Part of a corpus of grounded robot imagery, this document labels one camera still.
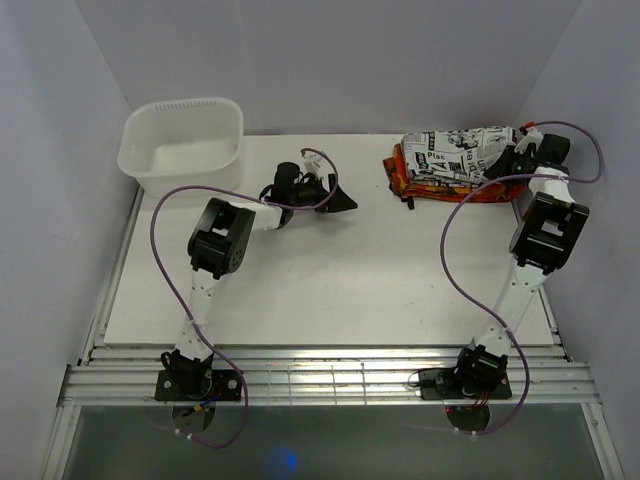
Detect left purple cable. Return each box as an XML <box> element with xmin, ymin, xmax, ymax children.
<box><xmin>149</xmin><ymin>146</ymin><xmax>250</xmax><ymax>449</ymax></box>

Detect newspaper print trousers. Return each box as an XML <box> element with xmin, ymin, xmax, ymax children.
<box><xmin>401</xmin><ymin>126</ymin><xmax>517</xmax><ymax>186</ymax></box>

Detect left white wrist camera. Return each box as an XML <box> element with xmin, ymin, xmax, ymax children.
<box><xmin>301</xmin><ymin>149</ymin><xmax>328</xmax><ymax>178</ymax></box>

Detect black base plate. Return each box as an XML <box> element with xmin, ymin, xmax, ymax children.
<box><xmin>417</xmin><ymin>368</ymin><xmax>512</xmax><ymax>401</ymax></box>
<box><xmin>153</xmin><ymin>369</ymin><xmax>242</xmax><ymax>403</ymax></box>

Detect white plastic basket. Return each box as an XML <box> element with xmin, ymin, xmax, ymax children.
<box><xmin>117</xmin><ymin>97</ymin><xmax>244</xmax><ymax>198</ymax></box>

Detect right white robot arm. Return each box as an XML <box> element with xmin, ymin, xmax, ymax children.
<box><xmin>451</xmin><ymin>124</ymin><xmax>590</xmax><ymax>399</ymax></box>

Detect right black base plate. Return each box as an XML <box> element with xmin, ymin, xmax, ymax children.
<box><xmin>417</xmin><ymin>368</ymin><xmax>512</xmax><ymax>401</ymax></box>

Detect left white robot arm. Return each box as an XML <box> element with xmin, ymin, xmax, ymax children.
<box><xmin>156</xmin><ymin>160</ymin><xmax>358</xmax><ymax>401</ymax></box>

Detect orange camouflage folded trousers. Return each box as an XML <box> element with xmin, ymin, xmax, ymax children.
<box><xmin>383</xmin><ymin>143</ymin><xmax>525</xmax><ymax>210</ymax></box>

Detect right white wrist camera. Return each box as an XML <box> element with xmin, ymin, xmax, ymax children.
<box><xmin>514</xmin><ymin>122</ymin><xmax>543</xmax><ymax>154</ymax></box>

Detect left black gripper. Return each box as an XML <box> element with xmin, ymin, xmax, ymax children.
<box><xmin>289</xmin><ymin>174</ymin><xmax>356</xmax><ymax>214</ymax></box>

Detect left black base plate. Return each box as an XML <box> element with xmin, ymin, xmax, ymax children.
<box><xmin>153</xmin><ymin>369</ymin><xmax>242</xmax><ymax>403</ymax></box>

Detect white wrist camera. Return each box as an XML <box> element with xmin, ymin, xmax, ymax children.
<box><xmin>301</xmin><ymin>149</ymin><xmax>328</xmax><ymax>178</ymax></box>
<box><xmin>514</xmin><ymin>122</ymin><xmax>543</xmax><ymax>154</ymax></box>

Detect aluminium rail frame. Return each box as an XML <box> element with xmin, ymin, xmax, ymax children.
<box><xmin>41</xmin><ymin>193</ymin><xmax>624</xmax><ymax>479</ymax></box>

